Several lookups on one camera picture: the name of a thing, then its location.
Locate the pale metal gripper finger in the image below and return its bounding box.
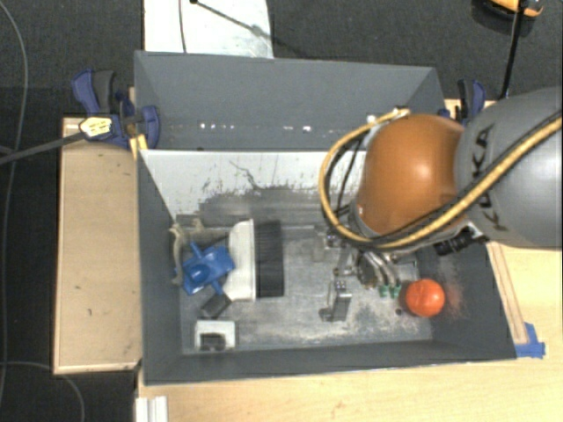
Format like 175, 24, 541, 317
332, 244, 353, 281
319, 280, 355, 324

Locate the white brush with black bristles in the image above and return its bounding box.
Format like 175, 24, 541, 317
224, 218, 284, 302

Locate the dark grey small block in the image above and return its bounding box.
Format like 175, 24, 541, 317
201, 294, 232, 320

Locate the pale wood board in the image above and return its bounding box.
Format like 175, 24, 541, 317
53, 116, 144, 375

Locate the grey metal bin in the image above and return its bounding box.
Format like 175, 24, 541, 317
133, 50, 518, 386

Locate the white and black small box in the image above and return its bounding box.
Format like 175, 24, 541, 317
194, 319, 237, 353

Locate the black cylinder on white bracket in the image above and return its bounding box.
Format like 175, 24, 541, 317
433, 225, 487, 258

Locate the blue plastic toy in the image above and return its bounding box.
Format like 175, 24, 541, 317
180, 243, 236, 296

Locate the orange ball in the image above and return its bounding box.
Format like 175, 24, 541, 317
404, 279, 447, 318

